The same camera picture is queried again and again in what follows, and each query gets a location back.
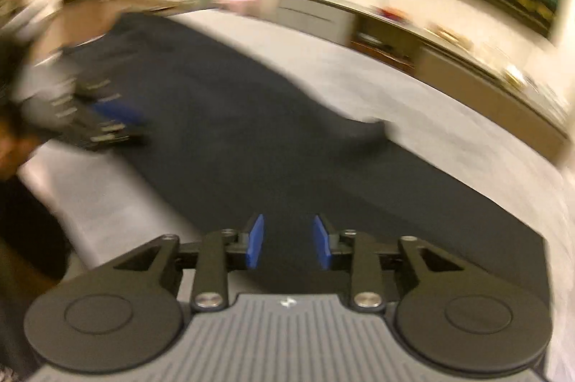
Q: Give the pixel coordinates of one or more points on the person's left hand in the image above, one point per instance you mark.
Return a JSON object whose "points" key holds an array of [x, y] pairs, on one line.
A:
{"points": [[13, 153]]}

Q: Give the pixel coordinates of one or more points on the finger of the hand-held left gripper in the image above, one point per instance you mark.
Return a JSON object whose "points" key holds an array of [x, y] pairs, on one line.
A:
{"points": [[112, 137], [117, 112]]}

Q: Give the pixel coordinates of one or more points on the grey low tv cabinet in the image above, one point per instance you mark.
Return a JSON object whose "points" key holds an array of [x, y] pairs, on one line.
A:
{"points": [[310, 11]]}

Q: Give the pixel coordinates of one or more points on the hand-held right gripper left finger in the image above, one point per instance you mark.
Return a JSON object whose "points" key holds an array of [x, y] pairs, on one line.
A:
{"points": [[255, 240]]}

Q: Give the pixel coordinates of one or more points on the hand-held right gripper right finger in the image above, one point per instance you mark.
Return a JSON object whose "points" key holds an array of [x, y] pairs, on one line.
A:
{"points": [[321, 240]]}

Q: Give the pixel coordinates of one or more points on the person's dark clothing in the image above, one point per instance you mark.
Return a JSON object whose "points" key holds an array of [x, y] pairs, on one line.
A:
{"points": [[27, 251]]}

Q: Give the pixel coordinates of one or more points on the black pants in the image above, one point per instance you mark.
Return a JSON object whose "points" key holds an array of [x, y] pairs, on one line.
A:
{"points": [[247, 130]]}

